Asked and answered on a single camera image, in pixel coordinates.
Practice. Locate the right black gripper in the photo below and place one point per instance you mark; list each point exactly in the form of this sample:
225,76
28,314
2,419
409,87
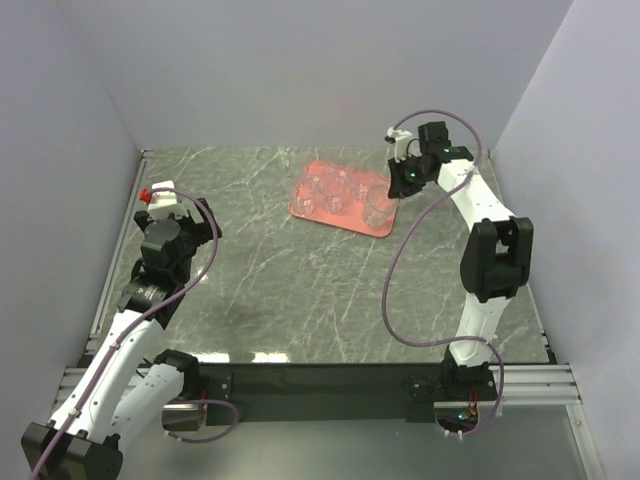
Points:
399,188

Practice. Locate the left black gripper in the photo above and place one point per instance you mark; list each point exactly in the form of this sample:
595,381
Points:
203,230

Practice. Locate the clear glass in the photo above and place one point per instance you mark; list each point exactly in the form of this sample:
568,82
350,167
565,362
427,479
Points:
312,172
334,183
302,202
333,204
360,184
378,206

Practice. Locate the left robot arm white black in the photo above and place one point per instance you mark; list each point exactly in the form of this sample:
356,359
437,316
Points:
88,435

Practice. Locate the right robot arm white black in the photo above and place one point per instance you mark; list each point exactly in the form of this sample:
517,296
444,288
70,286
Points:
496,260

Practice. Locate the pink plastic tray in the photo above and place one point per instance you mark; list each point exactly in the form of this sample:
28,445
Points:
350,218

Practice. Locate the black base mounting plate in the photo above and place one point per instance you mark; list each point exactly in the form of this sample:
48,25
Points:
284,392

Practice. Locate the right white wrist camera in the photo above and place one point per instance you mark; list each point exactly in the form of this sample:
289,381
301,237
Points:
400,140

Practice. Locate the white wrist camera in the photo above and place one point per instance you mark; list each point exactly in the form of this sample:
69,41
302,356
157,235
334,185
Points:
162,202
400,140

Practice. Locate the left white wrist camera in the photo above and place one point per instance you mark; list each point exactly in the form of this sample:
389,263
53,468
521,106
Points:
162,202

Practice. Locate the aluminium rail frame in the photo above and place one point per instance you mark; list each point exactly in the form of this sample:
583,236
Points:
517,384

